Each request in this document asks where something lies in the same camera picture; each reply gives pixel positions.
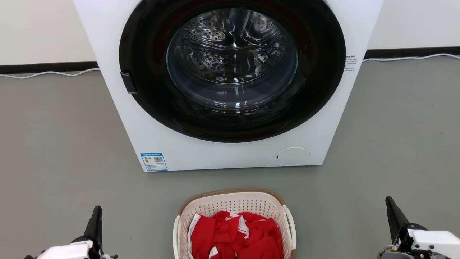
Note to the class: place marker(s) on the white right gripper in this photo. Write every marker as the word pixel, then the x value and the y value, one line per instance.
pixel 431 241

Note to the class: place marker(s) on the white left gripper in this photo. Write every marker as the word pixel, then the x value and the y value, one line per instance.
pixel 68 251

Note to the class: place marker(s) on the beige perforated plastic laundry basket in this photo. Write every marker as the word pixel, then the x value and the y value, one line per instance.
pixel 233 203

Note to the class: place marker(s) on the blue energy label sticker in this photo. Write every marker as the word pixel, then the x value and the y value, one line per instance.
pixel 154 162

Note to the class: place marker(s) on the white front-load washing machine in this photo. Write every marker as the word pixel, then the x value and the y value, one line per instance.
pixel 115 108

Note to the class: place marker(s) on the round white filter cover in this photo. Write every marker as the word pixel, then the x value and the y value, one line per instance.
pixel 292 156

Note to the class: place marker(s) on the red and white garment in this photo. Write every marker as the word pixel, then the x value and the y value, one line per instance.
pixel 248 237

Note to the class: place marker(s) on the small printed text sticker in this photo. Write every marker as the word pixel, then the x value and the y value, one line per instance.
pixel 350 63

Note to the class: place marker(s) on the black round glass washer door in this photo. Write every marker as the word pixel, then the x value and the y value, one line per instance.
pixel 233 64

